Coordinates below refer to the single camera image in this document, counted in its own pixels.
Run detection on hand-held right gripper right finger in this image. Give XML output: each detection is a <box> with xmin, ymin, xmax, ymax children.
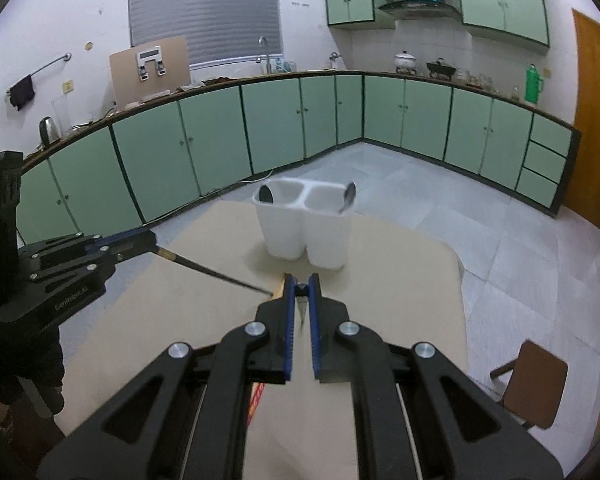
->
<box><xmin>307</xmin><ymin>274</ymin><xmax>566</xmax><ymax>480</ymax></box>

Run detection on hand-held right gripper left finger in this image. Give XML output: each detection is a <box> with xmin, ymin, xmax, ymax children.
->
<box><xmin>37</xmin><ymin>274</ymin><xmax>301</xmax><ymax>480</ymax></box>

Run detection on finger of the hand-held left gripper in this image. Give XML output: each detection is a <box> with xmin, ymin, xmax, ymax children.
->
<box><xmin>17</xmin><ymin>229</ymin><xmax>158</xmax><ymax>267</ymax></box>
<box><xmin>27</xmin><ymin>244</ymin><xmax>157</xmax><ymax>287</ymax></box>

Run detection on black chopstick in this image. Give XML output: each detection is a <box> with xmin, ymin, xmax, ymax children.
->
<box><xmin>152</xmin><ymin>247</ymin><xmax>277</xmax><ymax>296</ymax></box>

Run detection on white two-compartment utensil holder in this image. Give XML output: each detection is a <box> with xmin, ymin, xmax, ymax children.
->
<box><xmin>252</xmin><ymin>178</ymin><xmax>353</xmax><ymax>270</ymax></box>

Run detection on person's left hand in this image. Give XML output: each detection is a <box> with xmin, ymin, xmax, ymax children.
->
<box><xmin>0</xmin><ymin>305</ymin><xmax>66</xmax><ymax>417</ymax></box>

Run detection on electric kettle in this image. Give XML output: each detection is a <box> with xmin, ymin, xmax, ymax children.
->
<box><xmin>39</xmin><ymin>116</ymin><xmax>61</xmax><ymax>145</ymax></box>

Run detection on clear glass pitcher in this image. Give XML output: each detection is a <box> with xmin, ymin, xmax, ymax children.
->
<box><xmin>51</xmin><ymin>97</ymin><xmax>73</xmax><ymax>136</ymax></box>

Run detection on black towel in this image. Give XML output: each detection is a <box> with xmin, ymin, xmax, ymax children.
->
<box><xmin>8</xmin><ymin>74</ymin><xmax>36</xmax><ymax>112</ymax></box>

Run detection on metal spoon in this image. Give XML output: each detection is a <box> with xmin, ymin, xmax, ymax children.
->
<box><xmin>337</xmin><ymin>182</ymin><xmax>357</xmax><ymax>214</ymax></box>

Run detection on metal towel bar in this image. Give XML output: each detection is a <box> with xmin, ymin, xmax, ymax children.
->
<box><xmin>6</xmin><ymin>52</ymin><xmax>74</xmax><ymax>94</ymax></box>

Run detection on brown cardboard board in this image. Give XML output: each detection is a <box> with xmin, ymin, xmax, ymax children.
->
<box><xmin>109</xmin><ymin>36</ymin><xmax>191</xmax><ymax>106</ymax></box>

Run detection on white scale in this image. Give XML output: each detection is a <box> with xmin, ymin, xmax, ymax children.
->
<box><xmin>135</xmin><ymin>45</ymin><xmax>169</xmax><ymax>81</ymax></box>

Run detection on green base cabinets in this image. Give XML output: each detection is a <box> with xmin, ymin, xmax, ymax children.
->
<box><xmin>15</xmin><ymin>72</ymin><xmax>582</xmax><ymax>247</ymax></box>

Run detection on wooden chair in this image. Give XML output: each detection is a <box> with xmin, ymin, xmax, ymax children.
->
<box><xmin>489</xmin><ymin>339</ymin><xmax>569</xmax><ymax>431</ymax></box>

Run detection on metal faucet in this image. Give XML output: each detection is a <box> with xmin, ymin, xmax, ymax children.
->
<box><xmin>257</xmin><ymin>36</ymin><xmax>274</xmax><ymax>75</ymax></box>

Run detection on grey window blind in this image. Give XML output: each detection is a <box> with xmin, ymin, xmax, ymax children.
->
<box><xmin>128</xmin><ymin>0</ymin><xmax>284</xmax><ymax>69</ymax></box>

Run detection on black wok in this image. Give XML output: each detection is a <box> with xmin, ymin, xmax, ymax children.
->
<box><xmin>426</xmin><ymin>59</ymin><xmax>456</xmax><ymax>79</ymax></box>

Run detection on row of glass jars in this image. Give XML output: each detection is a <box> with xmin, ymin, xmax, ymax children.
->
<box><xmin>456</xmin><ymin>67</ymin><xmax>497</xmax><ymax>89</ymax></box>

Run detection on green thermos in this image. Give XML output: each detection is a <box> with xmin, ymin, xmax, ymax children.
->
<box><xmin>524</xmin><ymin>64</ymin><xmax>545</xmax><ymax>106</ymax></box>

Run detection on black range hood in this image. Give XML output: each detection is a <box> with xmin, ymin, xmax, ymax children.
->
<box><xmin>377</xmin><ymin>0</ymin><xmax>462</xmax><ymax>20</ymax></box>

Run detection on wooden door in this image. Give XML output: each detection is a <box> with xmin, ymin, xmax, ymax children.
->
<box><xmin>562</xmin><ymin>8</ymin><xmax>600</xmax><ymax>234</ymax></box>

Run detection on green wall cabinets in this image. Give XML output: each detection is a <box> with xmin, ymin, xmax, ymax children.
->
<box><xmin>322</xmin><ymin>0</ymin><xmax>551</xmax><ymax>51</ymax></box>

